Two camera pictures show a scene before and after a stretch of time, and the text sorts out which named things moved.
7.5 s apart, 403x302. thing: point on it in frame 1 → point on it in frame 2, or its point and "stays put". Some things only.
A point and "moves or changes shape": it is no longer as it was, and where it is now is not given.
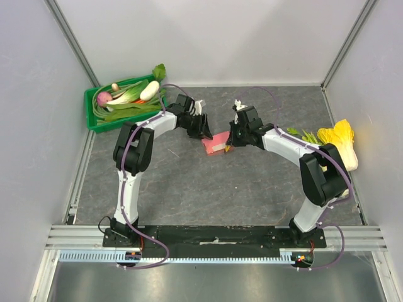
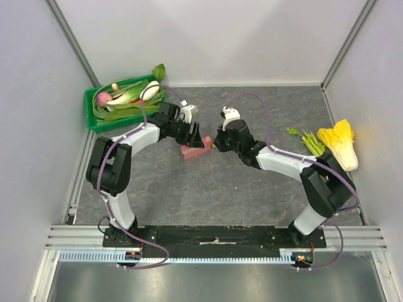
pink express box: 217,145 moves or changes shape
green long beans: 101,112 stays put
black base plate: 213,241 stays put
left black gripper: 198,133 → 194,139
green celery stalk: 308,136 stays put
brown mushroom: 114,87 stays put
